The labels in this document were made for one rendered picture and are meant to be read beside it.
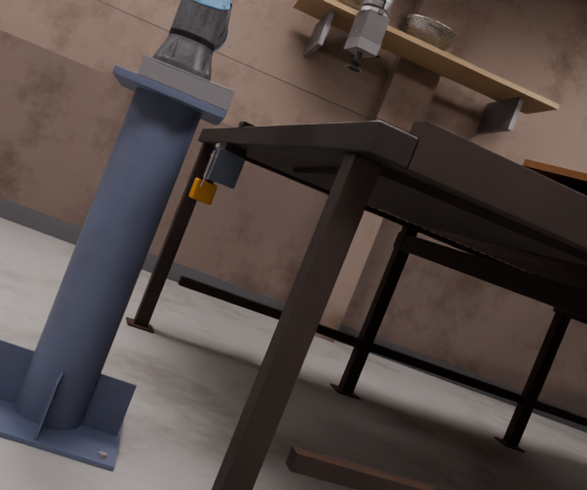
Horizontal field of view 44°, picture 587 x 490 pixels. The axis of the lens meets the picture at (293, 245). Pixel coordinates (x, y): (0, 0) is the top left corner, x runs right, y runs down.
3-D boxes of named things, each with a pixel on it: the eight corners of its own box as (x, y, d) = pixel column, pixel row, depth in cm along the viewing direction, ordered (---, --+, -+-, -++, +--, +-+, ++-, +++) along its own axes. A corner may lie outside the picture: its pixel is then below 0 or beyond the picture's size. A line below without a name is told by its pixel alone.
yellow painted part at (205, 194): (190, 197, 275) (214, 140, 274) (188, 195, 284) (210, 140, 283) (210, 205, 278) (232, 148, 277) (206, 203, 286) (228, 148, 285)
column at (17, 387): (-53, 420, 159) (88, 50, 156) (-11, 372, 197) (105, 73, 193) (113, 472, 167) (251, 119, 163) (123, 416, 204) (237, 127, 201)
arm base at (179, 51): (155, 61, 168) (169, 20, 168) (145, 65, 182) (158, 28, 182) (214, 87, 174) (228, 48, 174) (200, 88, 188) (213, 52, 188)
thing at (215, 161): (201, 187, 255) (220, 139, 255) (195, 184, 268) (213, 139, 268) (230, 198, 259) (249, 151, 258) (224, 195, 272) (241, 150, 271)
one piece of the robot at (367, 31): (404, 10, 191) (383, 68, 192) (389, 15, 199) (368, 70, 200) (374, -7, 187) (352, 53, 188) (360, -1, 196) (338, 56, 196)
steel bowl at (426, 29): (434, 66, 481) (442, 46, 481) (457, 57, 442) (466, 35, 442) (381, 42, 474) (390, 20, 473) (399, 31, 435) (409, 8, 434)
